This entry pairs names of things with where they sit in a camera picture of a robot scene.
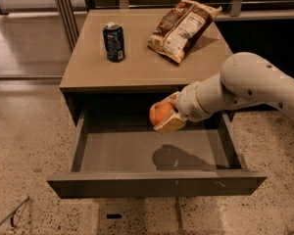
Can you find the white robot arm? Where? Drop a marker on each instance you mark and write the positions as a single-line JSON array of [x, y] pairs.
[[245, 79]]

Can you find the dark blue soda can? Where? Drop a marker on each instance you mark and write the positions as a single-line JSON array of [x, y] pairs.
[[114, 42]]

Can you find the grey open top drawer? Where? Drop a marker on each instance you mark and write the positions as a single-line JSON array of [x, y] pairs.
[[124, 157]]

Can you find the metal rod on floor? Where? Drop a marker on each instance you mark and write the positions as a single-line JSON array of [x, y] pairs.
[[11, 214]]

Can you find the grey vertical metal post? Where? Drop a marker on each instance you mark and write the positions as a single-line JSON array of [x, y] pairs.
[[66, 13]]

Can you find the orange fruit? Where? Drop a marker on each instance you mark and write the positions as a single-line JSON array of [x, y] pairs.
[[160, 111]]

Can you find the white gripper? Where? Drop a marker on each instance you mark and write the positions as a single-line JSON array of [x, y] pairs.
[[190, 104]]

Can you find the small black floor object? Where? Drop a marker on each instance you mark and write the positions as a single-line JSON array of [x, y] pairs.
[[114, 216]]

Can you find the brown chip bag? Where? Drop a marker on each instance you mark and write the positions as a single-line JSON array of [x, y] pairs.
[[180, 28]]

